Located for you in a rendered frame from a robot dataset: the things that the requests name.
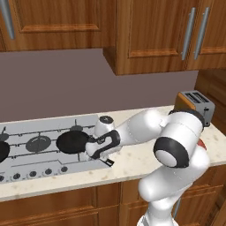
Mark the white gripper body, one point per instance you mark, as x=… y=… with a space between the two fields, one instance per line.
x=95 y=153

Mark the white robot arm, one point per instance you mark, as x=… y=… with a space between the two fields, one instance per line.
x=176 y=176

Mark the reddish sweet potato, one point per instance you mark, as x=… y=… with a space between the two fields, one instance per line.
x=202 y=144

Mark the round black pan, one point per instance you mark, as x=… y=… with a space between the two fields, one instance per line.
x=3 y=151
x=71 y=142

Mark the black hob knob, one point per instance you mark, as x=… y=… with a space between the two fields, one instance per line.
x=16 y=176
x=64 y=169
x=1 y=178
x=48 y=171
x=33 y=174

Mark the grey hob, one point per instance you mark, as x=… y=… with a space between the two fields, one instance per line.
x=35 y=159

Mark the wooden base cupboard door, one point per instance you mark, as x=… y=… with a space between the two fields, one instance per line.
x=58 y=207
x=206 y=200

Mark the grey and orange toaster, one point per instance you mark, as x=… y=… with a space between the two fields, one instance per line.
x=200 y=104

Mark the tall wooden cabinet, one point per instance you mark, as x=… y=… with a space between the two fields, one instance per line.
x=214 y=88

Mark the wide wooden wall cupboard door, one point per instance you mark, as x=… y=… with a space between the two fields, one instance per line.
x=58 y=17

